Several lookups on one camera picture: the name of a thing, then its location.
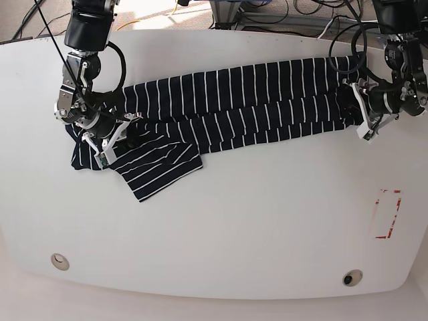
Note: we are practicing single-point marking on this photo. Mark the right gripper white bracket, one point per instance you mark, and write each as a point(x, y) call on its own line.
point(102, 133)

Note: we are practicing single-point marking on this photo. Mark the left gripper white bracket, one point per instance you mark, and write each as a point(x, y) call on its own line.
point(374, 105)

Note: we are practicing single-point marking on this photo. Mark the navy white striped t-shirt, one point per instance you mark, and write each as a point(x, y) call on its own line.
point(184, 117)

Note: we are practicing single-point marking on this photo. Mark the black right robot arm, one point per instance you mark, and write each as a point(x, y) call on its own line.
point(85, 113)

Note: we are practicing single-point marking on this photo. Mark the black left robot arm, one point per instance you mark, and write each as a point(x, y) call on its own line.
point(404, 24)

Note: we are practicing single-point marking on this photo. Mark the red tape rectangle marking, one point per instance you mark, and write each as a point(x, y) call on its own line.
point(385, 214)

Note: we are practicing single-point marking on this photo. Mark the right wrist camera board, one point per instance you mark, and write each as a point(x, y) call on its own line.
point(105, 159)

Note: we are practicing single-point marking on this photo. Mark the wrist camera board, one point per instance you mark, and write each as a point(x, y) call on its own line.
point(105, 159)
point(366, 133)

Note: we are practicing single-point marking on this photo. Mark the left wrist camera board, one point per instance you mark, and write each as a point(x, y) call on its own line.
point(366, 133)

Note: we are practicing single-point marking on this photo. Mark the left table cable grommet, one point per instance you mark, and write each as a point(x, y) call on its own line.
point(60, 262)

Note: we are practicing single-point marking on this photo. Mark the table cable grommet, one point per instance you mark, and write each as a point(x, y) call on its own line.
point(60, 262)
point(352, 278)

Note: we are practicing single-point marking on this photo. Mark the grey aluminium frame stand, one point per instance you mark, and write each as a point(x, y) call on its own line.
point(301, 25)

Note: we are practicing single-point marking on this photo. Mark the right table cable grommet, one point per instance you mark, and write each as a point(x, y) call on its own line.
point(352, 278)

